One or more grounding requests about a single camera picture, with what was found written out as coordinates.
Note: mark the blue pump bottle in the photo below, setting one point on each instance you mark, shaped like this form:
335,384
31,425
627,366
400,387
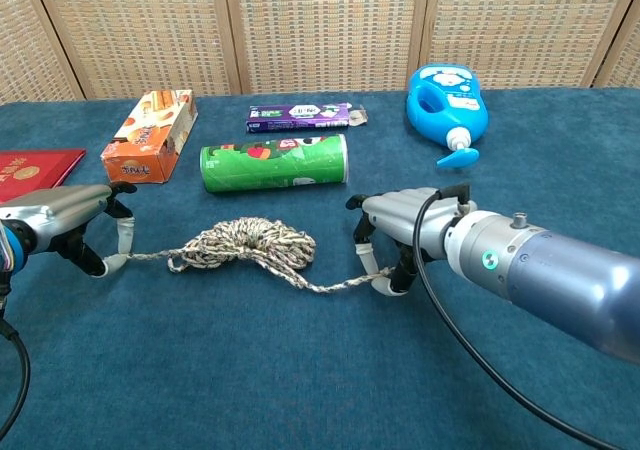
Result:
446,105

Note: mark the purple toothpaste box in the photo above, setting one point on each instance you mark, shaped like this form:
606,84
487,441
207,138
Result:
299,116

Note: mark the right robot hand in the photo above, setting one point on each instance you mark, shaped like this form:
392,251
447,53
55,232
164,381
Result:
400,215

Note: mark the red booklet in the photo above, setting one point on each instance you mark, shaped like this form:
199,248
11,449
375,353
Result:
30,170

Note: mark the woven folding screen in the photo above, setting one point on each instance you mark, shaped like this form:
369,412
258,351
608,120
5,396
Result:
320,30

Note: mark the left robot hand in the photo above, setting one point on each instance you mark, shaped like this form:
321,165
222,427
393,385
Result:
65,210

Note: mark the green chips can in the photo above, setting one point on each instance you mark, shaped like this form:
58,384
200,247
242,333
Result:
272,163

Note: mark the orange biscuit box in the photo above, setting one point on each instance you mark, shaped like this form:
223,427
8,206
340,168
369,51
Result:
150,137

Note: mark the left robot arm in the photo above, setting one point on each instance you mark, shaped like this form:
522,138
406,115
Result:
10,250

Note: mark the blue table cloth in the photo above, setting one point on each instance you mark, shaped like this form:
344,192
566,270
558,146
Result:
320,350

